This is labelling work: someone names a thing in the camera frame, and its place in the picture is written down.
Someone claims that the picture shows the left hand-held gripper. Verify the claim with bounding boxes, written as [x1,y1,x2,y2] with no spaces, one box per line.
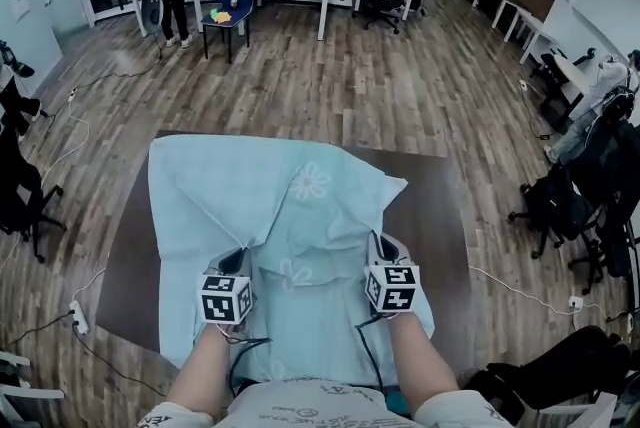
[199,246,254,325]

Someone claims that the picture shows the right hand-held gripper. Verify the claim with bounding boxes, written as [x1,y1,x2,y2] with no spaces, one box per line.
[363,231,420,315]

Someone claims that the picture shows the light blue floral cloth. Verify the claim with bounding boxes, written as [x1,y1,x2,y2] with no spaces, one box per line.
[147,134,436,390]

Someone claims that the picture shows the person's left forearm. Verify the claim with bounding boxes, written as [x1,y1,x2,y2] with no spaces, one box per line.
[164,320,239,422]

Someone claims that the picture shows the person's right forearm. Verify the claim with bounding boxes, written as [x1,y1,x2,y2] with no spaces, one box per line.
[382,310,461,417]

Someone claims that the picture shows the dark brown table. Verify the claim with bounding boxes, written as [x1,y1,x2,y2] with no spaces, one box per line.
[94,130,474,375]

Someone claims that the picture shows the person's white printed shirt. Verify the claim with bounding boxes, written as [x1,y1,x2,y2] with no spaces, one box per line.
[137,375,516,428]

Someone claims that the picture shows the large black office chair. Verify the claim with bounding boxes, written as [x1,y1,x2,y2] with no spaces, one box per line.
[462,325,634,417]

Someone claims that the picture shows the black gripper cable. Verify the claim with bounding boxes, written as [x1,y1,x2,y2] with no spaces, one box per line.
[219,323,274,397]

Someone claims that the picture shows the white floor cable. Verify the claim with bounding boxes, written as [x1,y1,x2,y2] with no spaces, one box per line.
[72,268,107,305]
[468,264,631,323]

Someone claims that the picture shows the black floor cable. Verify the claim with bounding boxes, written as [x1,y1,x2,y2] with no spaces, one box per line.
[72,323,169,397]

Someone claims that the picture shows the white desk frame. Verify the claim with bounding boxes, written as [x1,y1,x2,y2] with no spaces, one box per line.
[519,390,619,428]
[0,350,66,428]

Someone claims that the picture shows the white wall desk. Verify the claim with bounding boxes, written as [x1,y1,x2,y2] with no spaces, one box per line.
[539,53,601,132]

